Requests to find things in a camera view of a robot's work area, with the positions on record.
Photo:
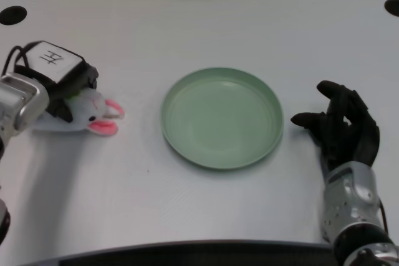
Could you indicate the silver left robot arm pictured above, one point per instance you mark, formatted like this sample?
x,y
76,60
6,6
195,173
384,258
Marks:
x,y
18,110

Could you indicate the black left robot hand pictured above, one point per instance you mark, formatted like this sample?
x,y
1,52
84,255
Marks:
x,y
59,73

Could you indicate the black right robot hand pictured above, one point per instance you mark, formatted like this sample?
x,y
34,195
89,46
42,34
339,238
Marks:
x,y
349,132

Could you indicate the green round plate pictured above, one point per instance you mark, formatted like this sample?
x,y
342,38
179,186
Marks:
x,y
222,118

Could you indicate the white rabbit doll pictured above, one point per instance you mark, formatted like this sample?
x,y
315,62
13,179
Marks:
x,y
90,113

